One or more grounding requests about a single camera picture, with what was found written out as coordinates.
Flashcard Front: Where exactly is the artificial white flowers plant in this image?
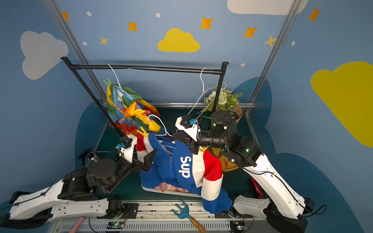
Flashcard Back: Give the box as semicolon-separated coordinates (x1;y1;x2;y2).
204;88;243;115

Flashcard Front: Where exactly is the beige faceted flower pot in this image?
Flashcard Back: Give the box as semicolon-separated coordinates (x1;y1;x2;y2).
233;105;243;124

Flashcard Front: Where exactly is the blue red white jacket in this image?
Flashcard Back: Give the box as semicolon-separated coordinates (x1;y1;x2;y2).
136;133;233;214

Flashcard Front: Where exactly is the black clothes rack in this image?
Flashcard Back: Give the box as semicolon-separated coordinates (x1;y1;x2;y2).
61;57;229;136

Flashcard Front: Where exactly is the yellow plastic tray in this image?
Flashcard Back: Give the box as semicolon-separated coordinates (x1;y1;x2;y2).
212;148;239;172

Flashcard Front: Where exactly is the yellow clothespin top blue jacket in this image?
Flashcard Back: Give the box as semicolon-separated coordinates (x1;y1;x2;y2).
137;127;148;138

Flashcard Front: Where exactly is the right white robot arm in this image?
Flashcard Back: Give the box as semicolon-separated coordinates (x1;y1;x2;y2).
172;110;315;233

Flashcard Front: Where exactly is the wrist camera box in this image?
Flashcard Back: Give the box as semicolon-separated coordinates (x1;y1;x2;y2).
175;115;201;142
116;135;138;163

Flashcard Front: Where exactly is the white plastic laundry basket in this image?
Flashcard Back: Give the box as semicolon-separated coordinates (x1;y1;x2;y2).
141;186;201;198

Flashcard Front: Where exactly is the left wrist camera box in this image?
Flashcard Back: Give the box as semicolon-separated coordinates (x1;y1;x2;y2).
116;135;138;163

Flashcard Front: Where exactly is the green clothespin rainbow jacket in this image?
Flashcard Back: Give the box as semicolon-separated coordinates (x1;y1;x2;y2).
104;78;112;87

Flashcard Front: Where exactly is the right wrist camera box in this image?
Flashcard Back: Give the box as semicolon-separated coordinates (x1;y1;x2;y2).
175;115;201;142

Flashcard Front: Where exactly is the rainbow striped jacket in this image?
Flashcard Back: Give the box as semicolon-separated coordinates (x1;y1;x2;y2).
107;83;160;136

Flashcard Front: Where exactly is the white wire hanger pink jacket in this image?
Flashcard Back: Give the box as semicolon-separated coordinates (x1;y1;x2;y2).
188;68;227;115

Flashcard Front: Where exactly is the blue garden fork tool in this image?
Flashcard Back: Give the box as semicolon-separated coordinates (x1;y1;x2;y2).
171;199;206;233

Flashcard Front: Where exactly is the pink kids jacket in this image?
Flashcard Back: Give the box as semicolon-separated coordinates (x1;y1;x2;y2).
155;183;188;193

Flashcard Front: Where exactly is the white hanger rainbow jacket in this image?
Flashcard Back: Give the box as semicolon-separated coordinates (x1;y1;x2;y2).
107;64;133;100

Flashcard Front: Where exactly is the pink clothespin rainbow jacket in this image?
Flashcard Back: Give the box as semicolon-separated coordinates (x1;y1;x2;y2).
142;111;151;116

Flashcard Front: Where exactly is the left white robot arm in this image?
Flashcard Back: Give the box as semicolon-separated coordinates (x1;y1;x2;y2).
1;150;157;230

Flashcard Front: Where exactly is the purple silicone spatula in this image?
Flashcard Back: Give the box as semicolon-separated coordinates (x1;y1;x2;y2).
69;217;85;233

